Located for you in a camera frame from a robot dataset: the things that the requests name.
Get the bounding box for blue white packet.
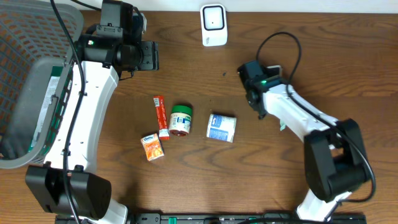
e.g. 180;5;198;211
206;114;237;143

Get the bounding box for light blue wipes pack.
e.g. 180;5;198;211
280;120;286;131

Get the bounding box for white barcode scanner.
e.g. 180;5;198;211
200;4;228;47

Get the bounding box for red stick sachet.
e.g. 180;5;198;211
153;95;170;140

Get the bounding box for black camera cable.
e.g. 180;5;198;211
255;31;377;205

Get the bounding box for grey plastic basket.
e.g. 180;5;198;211
1;1;84;169

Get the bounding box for green lid jar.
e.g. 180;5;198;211
169;105;192;136

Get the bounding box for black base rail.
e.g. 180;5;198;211
54;212;367;224

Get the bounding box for orange tissue packet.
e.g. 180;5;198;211
141;133;164;161

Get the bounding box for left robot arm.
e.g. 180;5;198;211
25;1;159;223

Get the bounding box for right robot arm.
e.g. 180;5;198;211
237;60;375;222

